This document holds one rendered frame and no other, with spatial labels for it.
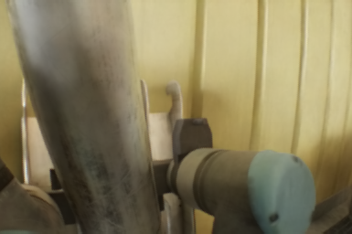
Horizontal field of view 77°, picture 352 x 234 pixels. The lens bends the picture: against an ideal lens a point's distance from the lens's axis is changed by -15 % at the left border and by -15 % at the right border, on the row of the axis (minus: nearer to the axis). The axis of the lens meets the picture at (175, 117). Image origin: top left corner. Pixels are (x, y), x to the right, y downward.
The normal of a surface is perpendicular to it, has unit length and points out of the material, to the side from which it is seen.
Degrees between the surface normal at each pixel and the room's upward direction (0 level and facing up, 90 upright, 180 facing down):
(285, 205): 72
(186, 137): 77
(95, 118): 105
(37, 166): 67
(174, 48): 90
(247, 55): 90
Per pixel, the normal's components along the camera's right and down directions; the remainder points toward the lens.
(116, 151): 0.63, 0.32
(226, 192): -0.87, -0.18
